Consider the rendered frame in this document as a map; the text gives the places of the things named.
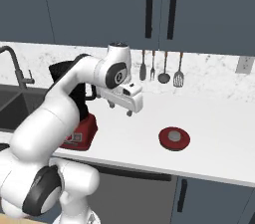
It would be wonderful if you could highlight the grey base cupboard door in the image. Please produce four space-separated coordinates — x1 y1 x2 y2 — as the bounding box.
169 175 255 224

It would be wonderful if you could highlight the grey wall cupboard door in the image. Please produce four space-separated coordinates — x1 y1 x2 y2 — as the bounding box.
158 0 255 58
0 0 57 46
40 0 164 52

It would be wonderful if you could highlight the hanging grey fork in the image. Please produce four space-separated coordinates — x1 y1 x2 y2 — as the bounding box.
148 50 157 82

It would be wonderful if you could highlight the grey dishwasher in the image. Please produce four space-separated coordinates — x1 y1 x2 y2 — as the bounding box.
43 157 178 224

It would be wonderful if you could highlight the hanging slotted spatula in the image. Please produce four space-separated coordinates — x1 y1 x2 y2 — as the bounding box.
172 52 185 89

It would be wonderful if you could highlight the dark grey tap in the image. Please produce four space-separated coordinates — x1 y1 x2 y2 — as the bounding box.
0 45 36 91

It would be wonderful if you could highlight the black base cupboard handle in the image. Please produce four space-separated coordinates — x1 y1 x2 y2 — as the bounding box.
176 178 189 214

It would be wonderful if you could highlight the hanging grey spoon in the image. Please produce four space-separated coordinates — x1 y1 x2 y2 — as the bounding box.
138 49 147 82

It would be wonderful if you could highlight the black dishwasher handle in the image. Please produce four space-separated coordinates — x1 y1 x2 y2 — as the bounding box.
88 163 173 183

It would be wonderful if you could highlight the dark sink basin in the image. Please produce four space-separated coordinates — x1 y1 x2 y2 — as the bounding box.
0 83 52 133

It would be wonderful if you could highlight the grey wall socket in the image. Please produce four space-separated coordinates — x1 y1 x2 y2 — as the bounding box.
235 55 255 76

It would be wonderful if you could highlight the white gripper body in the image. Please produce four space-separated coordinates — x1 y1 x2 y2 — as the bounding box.
98 86 144 114

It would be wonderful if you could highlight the hanging grey ladle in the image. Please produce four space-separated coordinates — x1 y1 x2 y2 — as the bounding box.
157 51 171 85

